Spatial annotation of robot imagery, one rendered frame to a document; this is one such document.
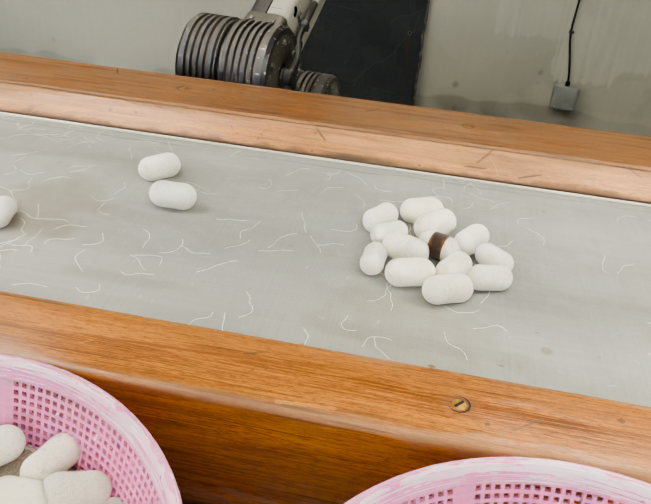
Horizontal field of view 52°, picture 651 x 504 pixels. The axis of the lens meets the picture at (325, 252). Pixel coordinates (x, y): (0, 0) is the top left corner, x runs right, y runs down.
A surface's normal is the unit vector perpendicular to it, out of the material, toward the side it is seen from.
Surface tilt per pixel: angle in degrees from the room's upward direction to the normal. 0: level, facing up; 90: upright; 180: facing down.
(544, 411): 0
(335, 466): 90
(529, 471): 75
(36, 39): 89
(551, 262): 0
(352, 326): 0
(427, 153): 45
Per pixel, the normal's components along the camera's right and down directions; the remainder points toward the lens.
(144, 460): -0.78, 0.02
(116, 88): 0.07, -0.84
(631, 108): -0.15, 0.49
